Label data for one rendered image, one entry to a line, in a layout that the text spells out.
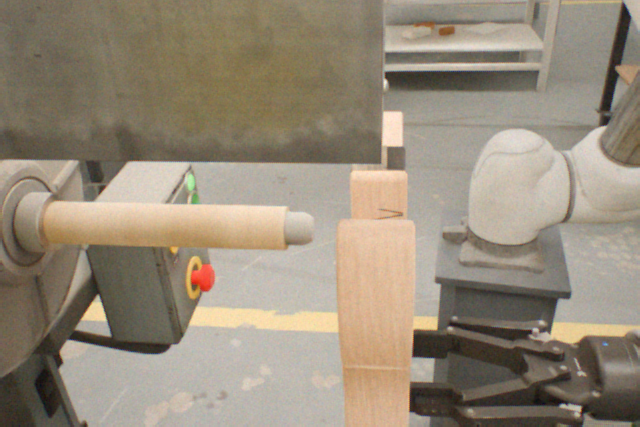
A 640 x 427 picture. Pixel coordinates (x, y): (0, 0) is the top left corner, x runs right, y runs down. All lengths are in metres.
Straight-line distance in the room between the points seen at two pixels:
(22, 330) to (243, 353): 1.59
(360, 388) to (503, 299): 0.91
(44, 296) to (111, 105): 0.33
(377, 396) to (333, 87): 0.26
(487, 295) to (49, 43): 1.15
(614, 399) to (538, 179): 0.69
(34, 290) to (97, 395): 1.59
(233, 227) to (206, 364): 1.68
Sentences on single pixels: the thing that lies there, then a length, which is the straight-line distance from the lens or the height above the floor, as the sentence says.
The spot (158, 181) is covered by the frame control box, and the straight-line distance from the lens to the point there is 0.78.
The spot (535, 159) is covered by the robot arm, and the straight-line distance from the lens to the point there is 1.19.
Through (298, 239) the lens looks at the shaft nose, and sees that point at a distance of 0.40.
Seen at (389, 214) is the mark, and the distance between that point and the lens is 0.45.
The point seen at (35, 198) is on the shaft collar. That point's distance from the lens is 0.47.
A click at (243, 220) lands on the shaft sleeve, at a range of 0.41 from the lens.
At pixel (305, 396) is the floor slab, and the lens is 1.93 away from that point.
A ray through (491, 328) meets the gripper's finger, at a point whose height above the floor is 1.06.
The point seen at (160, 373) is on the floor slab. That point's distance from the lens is 2.09.
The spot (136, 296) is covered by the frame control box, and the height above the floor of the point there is 1.01.
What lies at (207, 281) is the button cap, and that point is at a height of 0.98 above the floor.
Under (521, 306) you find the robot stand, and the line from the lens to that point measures 1.31.
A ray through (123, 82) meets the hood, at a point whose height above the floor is 1.42.
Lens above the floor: 1.48
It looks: 30 degrees down
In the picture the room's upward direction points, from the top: 3 degrees counter-clockwise
